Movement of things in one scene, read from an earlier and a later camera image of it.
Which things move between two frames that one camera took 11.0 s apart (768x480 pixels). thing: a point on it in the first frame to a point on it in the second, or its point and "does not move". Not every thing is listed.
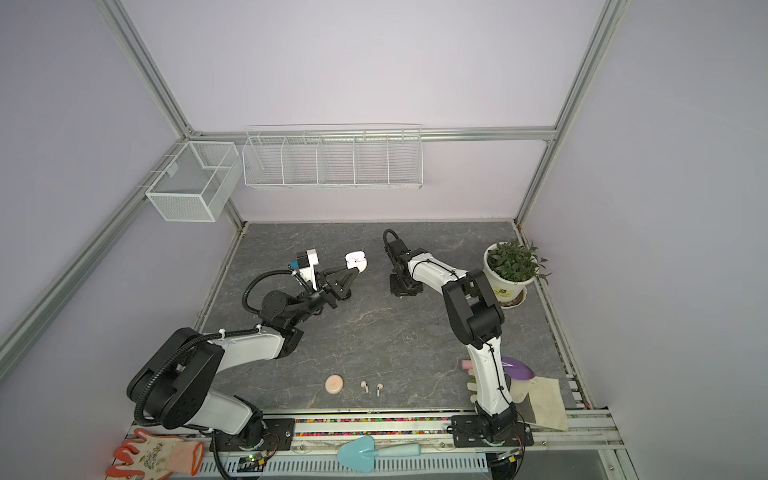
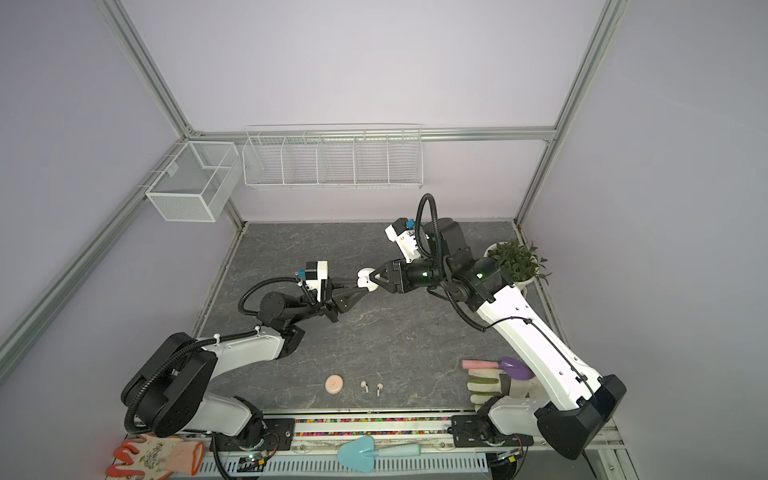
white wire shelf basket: [382, 155] does not move
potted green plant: [509, 267] does not move
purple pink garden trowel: [513, 368] does not move
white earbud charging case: [356, 259] to [364, 281]
